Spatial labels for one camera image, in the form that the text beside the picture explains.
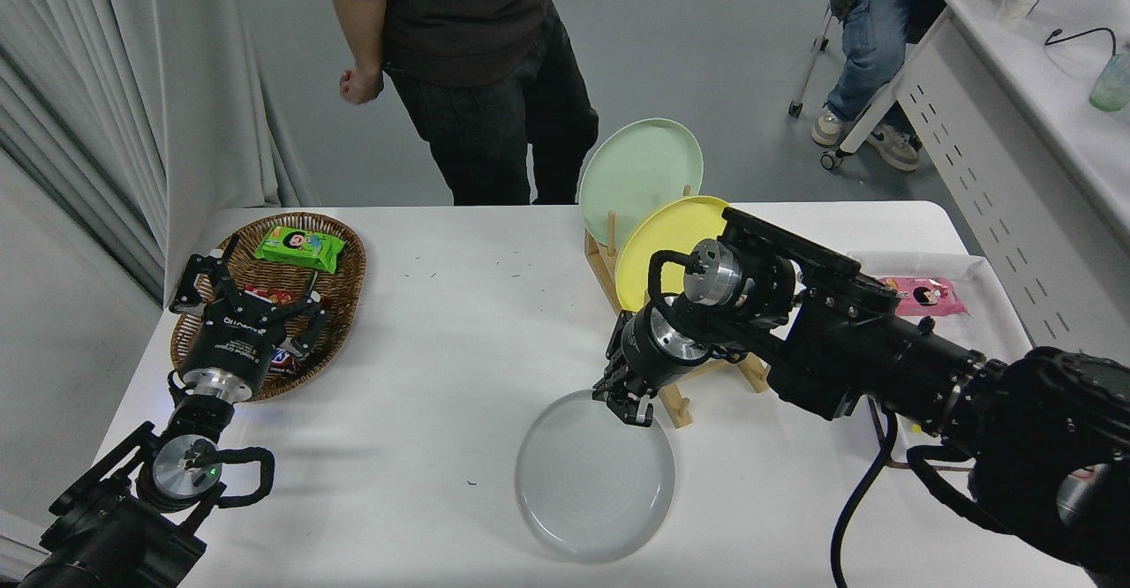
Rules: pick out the white side desk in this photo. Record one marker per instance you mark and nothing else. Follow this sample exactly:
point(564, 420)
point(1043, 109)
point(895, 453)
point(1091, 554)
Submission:
point(1059, 85)

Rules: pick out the grey plate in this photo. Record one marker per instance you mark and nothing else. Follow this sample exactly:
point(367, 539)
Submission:
point(591, 482)

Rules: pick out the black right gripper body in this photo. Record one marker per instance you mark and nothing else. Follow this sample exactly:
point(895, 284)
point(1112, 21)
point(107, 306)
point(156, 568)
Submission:
point(637, 354)

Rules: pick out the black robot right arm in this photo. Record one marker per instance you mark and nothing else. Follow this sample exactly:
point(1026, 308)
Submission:
point(883, 350)

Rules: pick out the pale green bottle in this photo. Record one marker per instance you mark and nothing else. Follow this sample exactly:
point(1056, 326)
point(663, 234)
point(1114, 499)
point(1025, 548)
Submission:
point(1111, 85)

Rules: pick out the standing person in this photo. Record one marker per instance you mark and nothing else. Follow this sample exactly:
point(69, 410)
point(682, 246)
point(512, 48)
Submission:
point(468, 23)

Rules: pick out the green snack pack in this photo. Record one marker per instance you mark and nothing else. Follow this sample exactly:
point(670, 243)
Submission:
point(300, 248)

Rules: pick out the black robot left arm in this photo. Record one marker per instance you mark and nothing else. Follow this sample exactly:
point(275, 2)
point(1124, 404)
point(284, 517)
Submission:
point(106, 535)

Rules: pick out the seated person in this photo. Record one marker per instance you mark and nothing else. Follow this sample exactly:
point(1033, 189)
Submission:
point(874, 32)

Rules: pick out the pale green plate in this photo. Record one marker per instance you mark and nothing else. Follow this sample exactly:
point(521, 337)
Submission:
point(636, 173)

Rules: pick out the white tray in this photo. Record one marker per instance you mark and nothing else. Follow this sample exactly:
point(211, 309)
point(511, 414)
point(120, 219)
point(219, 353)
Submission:
point(980, 327)

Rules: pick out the grey curtain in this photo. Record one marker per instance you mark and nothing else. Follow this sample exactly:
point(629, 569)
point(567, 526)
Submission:
point(132, 85)

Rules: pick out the blue white snack bar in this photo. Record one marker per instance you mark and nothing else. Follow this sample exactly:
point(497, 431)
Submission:
point(282, 360)

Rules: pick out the white chair leg with caster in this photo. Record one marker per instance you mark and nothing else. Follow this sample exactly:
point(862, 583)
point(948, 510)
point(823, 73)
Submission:
point(794, 110)

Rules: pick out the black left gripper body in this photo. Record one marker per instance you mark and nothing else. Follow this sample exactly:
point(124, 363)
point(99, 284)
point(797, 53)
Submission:
point(231, 341)

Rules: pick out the pink snack pack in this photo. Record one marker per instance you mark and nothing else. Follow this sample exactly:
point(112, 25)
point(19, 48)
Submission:
point(936, 297)

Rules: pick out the wooden plate rack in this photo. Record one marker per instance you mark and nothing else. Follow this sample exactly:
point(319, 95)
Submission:
point(678, 411)

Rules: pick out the brown wicker basket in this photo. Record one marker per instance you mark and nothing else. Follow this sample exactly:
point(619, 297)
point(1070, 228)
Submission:
point(349, 261)

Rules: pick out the person's hand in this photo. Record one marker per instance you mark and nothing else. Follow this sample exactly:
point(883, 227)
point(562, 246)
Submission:
point(360, 85)

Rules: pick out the yellow plate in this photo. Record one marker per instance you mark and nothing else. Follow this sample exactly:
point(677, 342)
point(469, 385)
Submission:
point(662, 235)

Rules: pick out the red snack bar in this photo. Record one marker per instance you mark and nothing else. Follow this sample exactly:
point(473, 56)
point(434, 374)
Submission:
point(278, 293)

